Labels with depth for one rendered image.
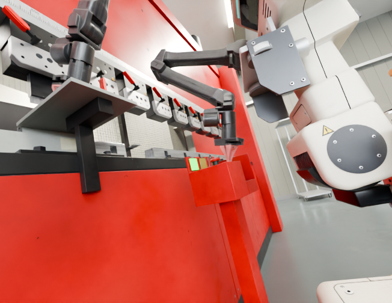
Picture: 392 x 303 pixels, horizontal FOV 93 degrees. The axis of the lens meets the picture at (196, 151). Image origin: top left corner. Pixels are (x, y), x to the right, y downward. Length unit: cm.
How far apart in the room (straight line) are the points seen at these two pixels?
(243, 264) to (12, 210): 62
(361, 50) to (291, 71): 551
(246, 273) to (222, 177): 33
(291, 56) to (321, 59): 10
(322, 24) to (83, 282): 83
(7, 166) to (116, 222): 27
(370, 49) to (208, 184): 568
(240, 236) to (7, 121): 117
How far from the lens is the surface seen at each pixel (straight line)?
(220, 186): 60
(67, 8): 104
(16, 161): 51
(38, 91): 77
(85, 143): 56
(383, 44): 619
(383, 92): 574
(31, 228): 50
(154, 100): 111
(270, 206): 251
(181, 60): 96
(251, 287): 76
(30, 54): 79
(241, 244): 71
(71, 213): 53
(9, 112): 130
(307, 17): 65
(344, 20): 66
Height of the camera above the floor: 72
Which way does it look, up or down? 11 degrees up
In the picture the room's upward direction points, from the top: 14 degrees counter-clockwise
